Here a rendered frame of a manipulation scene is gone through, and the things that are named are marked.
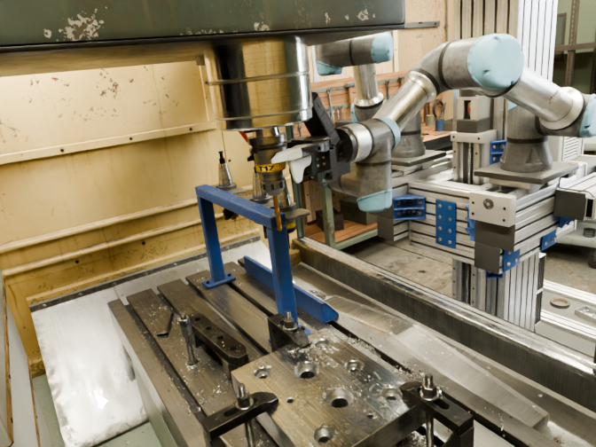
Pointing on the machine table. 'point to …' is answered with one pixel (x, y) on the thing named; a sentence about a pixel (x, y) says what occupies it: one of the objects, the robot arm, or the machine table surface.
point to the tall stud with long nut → (187, 337)
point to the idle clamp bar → (234, 356)
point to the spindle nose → (260, 84)
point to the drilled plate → (283, 425)
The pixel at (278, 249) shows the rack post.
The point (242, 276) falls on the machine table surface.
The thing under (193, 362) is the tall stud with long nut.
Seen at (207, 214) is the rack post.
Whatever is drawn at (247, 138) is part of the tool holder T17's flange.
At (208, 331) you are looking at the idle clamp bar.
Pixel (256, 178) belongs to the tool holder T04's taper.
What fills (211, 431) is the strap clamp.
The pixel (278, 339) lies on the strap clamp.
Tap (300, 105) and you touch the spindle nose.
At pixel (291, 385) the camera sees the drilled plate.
